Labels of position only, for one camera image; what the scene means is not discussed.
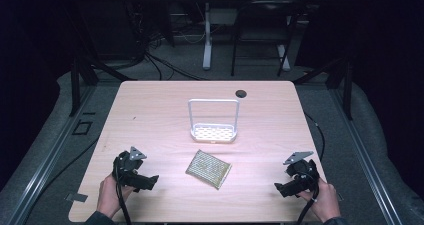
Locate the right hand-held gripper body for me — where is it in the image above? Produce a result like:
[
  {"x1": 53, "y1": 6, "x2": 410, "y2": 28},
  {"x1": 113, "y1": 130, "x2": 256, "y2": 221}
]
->
[{"x1": 282, "y1": 150, "x2": 321, "y2": 190}]

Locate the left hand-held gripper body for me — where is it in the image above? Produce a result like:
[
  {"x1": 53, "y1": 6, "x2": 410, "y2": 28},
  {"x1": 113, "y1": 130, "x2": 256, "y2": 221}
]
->
[{"x1": 111, "y1": 146, "x2": 148, "y2": 188}]

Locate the yellow-green mesh scouring pad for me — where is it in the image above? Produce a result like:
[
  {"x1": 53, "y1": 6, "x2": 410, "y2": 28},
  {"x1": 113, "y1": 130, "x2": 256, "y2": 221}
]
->
[{"x1": 185, "y1": 149, "x2": 233, "y2": 190}]

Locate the white drain rack with handle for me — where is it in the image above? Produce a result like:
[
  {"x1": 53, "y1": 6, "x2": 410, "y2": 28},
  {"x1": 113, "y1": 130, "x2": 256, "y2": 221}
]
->
[{"x1": 187, "y1": 98, "x2": 241, "y2": 144}]

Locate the person's left hand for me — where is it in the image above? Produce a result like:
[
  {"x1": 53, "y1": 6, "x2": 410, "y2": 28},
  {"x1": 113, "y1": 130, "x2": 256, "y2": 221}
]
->
[{"x1": 96, "y1": 173, "x2": 136, "y2": 220}]

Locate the person's right hand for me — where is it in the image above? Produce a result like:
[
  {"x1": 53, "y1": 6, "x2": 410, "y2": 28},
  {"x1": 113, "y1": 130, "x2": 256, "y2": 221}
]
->
[{"x1": 297, "y1": 177, "x2": 342, "y2": 224}]

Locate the grey tape strip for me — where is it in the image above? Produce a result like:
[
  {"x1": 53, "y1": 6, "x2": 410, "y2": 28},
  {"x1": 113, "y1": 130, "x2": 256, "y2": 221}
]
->
[{"x1": 64, "y1": 192, "x2": 89, "y2": 203}]

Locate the black metal stand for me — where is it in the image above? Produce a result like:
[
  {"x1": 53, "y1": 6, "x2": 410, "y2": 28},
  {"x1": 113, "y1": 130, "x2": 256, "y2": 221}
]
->
[
  {"x1": 292, "y1": 55, "x2": 355, "y2": 121},
  {"x1": 67, "y1": 49, "x2": 138, "y2": 118}
]

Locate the white-legged desk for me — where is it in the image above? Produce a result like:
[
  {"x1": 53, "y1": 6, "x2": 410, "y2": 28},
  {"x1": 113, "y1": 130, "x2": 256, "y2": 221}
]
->
[{"x1": 182, "y1": 0, "x2": 335, "y2": 71}]

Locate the black chair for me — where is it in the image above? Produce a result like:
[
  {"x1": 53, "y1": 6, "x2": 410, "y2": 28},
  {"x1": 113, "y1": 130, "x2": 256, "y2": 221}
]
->
[{"x1": 230, "y1": 0, "x2": 298, "y2": 78}]

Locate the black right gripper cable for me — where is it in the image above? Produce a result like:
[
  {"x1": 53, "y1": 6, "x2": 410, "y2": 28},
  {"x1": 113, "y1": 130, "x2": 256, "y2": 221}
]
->
[{"x1": 296, "y1": 189, "x2": 318, "y2": 225}]

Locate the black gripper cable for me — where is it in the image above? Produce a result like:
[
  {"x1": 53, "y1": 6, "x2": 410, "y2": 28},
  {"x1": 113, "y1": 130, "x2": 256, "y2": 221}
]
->
[
  {"x1": 114, "y1": 179, "x2": 133, "y2": 225},
  {"x1": 296, "y1": 189, "x2": 318, "y2": 225}
]

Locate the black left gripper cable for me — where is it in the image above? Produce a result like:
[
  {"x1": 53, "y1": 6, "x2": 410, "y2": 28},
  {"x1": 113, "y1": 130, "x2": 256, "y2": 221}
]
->
[{"x1": 114, "y1": 179, "x2": 133, "y2": 225}]

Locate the black cable beside table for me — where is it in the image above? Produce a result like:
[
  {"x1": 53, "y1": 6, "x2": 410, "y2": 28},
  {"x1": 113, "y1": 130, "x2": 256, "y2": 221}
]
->
[{"x1": 303, "y1": 112, "x2": 326, "y2": 163}]

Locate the black floor cable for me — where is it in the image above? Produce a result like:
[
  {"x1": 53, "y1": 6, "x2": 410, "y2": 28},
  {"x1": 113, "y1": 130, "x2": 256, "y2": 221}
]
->
[{"x1": 31, "y1": 137, "x2": 100, "y2": 206}]

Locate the grey metal floor rail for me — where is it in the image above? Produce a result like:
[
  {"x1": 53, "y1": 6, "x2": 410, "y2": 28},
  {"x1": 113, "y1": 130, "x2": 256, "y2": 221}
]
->
[
  {"x1": 328, "y1": 84, "x2": 404, "y2": 225},
  {"x1": 6, "y1": 84, "x2": 98, "y2": 225}
]

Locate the bundle of floor cables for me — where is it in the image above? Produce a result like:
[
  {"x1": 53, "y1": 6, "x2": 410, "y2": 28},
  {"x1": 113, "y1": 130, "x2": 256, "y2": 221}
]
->
[{"x1": 129, "y1": 4, "x2": 209, "y2": 83}]

